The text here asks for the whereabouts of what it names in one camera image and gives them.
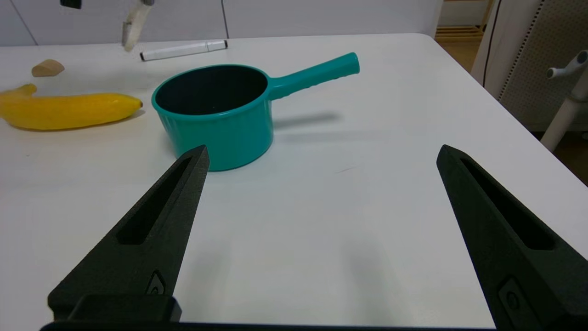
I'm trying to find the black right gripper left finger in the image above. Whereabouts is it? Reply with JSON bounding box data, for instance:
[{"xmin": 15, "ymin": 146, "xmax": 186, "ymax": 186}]
[{"xmin": 47, "ymin": 145, "xmax": 210, "ymax": 321}]

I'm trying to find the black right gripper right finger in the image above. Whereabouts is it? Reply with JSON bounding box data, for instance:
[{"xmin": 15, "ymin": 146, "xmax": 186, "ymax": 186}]
[{"xmin": 436, "ymin": 144, "xmax": 588, "ymax": 331}]

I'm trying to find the white peeler with grey handle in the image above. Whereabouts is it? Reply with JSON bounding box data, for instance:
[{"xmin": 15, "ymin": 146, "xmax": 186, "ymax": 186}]
[{"xmin": 121, "ymin": 0, "xmax": 155, "ymax": 52}]

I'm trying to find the small tan wooden block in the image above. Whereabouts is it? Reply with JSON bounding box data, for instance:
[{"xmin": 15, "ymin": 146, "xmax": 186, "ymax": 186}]
[{"xmin": 31, "ymin": 59, "xmax": 65, "ymax": 78}]

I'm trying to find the yellow banana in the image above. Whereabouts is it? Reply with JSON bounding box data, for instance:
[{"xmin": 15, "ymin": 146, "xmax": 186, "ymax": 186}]
[{"xmin": 0, "ymin": 83, "xmax": 143, "ymax": 131}]

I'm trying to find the white marker with black cap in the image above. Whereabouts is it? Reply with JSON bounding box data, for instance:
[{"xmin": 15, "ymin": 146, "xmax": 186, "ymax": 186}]
[{"xmin": 140, "ymin": 40, "xmax": 228, "ymax": 62}]

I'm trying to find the white desk leg with crank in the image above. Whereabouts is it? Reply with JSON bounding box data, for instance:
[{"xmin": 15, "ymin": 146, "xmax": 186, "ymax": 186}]
[{"xmin": 540, "ymin": 50, "xmax": 588, "ymax": 153}]

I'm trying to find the white pegboard panel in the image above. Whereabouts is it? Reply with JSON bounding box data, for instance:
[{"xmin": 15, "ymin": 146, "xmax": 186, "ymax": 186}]
[{"xmin": 498, "ymin": 0, "xmax": 588, "ymax": 132}]

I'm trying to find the teal saucepan with handle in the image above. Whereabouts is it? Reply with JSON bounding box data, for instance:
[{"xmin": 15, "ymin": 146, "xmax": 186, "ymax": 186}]
[{"xmin": 152, "ymin": 52, "xmax": 360, "ymax": 172}]

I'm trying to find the thin black hanging cable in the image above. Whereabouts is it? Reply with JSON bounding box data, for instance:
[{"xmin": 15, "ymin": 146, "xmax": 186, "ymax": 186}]
[{"xmin": 481, "ymin": 0, "xmax": 504, "ymax": 88}]

